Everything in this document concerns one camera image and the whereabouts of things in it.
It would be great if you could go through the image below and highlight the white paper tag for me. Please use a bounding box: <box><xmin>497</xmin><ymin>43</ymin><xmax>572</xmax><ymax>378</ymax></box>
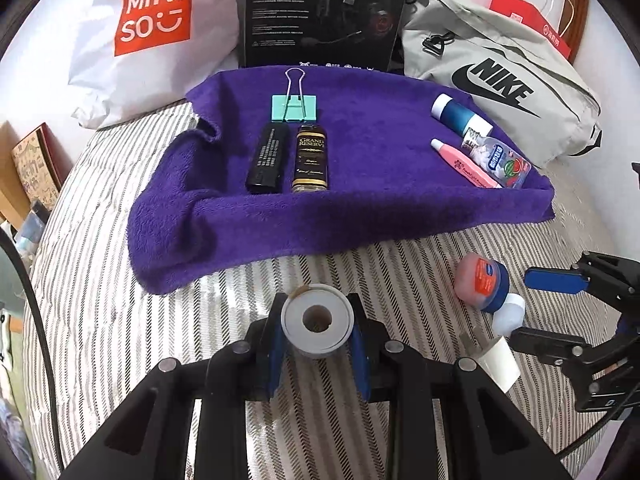
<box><xmin>475</xmin><ymin>336</ymin><xmax>522</xmax><ymax>393</ymax></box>

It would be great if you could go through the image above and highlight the white plastic shopping bag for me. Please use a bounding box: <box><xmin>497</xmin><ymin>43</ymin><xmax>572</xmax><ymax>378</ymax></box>
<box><xmin>67</xmin><ymin>0</ymin><xmax>241</xmax><ymax>130</ymax></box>

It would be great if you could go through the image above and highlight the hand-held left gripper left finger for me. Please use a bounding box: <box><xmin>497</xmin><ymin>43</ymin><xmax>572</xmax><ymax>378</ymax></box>
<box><xmin>60</xmin><ymin>292</ymin><xmax>291</xmax><ymax>480</ymax></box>

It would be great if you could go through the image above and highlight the purple towel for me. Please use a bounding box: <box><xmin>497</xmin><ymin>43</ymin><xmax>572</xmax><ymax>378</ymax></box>
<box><xmin>127</xmin><ymin>66</ymin><xmax>556</xmax><ymax>295</ymax></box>

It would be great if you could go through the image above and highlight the black tube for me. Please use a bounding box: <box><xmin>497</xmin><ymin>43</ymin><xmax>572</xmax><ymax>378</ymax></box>
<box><xmin>246</xmin><ymin>122</ymin><xmax>289</xmax><ymax>195</ymax></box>

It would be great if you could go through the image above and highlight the grey sling bag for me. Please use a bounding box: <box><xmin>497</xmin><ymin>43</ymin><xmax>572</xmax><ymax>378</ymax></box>
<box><xmin>400</xmin><ymin>0</ymin><xmax>603</xmax><ymax>168</ymax></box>

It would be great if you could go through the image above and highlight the green binder clip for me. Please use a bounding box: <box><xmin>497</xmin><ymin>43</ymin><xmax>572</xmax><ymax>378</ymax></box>
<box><xmin>270</xmin><ymin>67</ymin><xmax>321</xmax><ymax>123</ymax></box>

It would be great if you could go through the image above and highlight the small white capped bottle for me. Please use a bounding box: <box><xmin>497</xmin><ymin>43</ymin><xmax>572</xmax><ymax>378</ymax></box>
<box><xmin>491</xmin><ymin>293</ymin><xmax>527</xmax><ymax>337</ymax></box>

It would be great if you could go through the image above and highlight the clear candy bottle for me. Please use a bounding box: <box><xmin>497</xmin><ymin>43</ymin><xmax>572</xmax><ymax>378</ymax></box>
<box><xmin>461</xmin><ymin>127</ymin><xmax>535</xmax><ymax>190</ymax></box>

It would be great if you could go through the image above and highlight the small brown label bottle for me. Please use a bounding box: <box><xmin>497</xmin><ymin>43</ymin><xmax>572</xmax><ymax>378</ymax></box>
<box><xmin>291</xmin><ymin>122</ymin><xmax>331</xmax><ymax>193</ymax></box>

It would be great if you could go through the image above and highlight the black headset box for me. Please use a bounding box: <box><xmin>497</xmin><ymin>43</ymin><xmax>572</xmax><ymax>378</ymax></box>
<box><xmin>236</xmin><ymin>0</ymin><xmax>416</xmax><ymax>72</ymax></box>

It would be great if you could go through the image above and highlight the red paper bag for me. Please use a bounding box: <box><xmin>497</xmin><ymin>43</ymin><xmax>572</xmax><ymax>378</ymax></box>
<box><xmin>489</xmin><ymin>0</ymin><xmax>573</xmax><ymax>60</ymax></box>

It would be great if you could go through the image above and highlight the brown wooden frame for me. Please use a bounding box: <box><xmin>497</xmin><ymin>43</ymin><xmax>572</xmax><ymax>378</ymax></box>
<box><xmin>565</xmin><ymin>0</ymin><xmax>591</xmax><ymax>63</ymax></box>

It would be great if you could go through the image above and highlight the wooden headboard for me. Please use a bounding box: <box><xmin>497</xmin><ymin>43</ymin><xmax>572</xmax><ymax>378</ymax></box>
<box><xmin>0</xmin><ymin>120</ymin><xmax>31</xmax><ymax>226</ymax></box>

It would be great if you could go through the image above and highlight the blue white bottle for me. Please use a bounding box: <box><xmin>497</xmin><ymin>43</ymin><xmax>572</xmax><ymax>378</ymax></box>
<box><xmin>431</xmin><ymin>93</ymin><xmax>493</xmax><ymax>137</ymax></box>

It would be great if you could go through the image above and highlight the pink tube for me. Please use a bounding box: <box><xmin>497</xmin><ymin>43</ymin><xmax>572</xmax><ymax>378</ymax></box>
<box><xmin>431</xmin><ymin>138</ymin><xmax>503</xmax><ymax>190</ymax></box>

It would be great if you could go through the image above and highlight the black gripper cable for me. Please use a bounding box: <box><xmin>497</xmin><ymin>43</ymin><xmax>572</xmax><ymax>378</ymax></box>
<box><xmin>554</xmin><ymin>402</ymin><xmax>640</xmax><ymax>462</ymax></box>
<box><xmin>0</xmin><ymin>232</ymin><xmax>65</xmax><ymax>467</ymax></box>

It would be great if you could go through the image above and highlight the brown patterned book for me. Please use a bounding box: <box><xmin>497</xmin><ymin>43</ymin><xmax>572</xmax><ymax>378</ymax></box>
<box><xmin>10</xmin><ymin>122</ymin><xmax>76</xmax><ymax>211</ymax></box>

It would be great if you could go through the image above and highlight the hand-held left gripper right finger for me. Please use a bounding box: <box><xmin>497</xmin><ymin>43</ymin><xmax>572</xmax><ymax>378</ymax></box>
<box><xmin>350</xmin><ymin>292</ymin><xmax>573</xmax><ymax>480</ymax></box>

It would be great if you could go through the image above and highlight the striped bed sheet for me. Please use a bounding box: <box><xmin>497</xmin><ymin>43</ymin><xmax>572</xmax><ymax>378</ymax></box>
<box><xmin>25</xmin><ymin>100</ymin><xmax>640</xmax><ymax>480</ymax></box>

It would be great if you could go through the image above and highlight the white tape roll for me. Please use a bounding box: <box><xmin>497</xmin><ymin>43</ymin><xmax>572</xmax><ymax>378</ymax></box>
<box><xmin>280</xmin><ymin>284</ymin><xmax>357</xmax><ymax>360</ymax></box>

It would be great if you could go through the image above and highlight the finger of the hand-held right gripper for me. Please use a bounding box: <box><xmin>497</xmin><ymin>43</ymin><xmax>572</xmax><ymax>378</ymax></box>
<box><xmin>509</xmin><ymin>327</ymin><xmax>602</xmax><ymax>367</ymax></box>
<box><xmin>524</xmin><ymin>251</ymin><xmax>640</xmax><ymax>302</ymax></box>

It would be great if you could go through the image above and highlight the small orange blue jar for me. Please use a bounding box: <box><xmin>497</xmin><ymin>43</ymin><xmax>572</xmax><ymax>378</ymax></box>
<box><xmin>455</xmin><ymin>254</ymin><xmax>511</xmax><ymax>313</ymax></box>

